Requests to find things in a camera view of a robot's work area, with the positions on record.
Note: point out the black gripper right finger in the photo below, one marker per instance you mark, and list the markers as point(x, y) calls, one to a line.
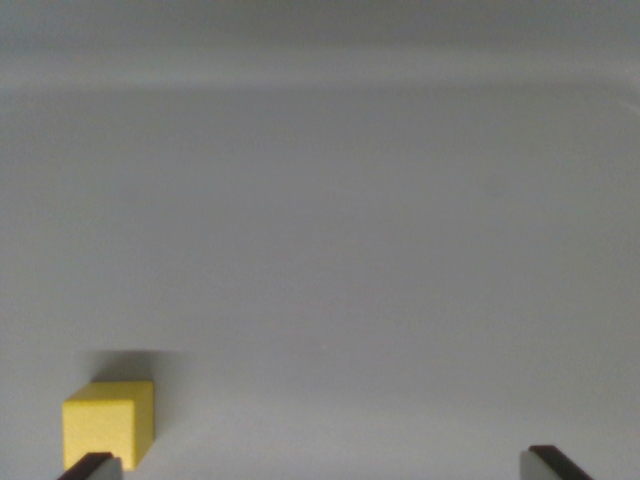
point(547, 467)

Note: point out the white plastic tray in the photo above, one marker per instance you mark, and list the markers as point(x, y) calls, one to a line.
point(325, 210)

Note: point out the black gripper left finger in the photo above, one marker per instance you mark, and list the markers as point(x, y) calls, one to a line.
point(97, 469)

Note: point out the yellow wooden cube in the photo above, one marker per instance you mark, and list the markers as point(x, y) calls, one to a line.
point(102, 425)

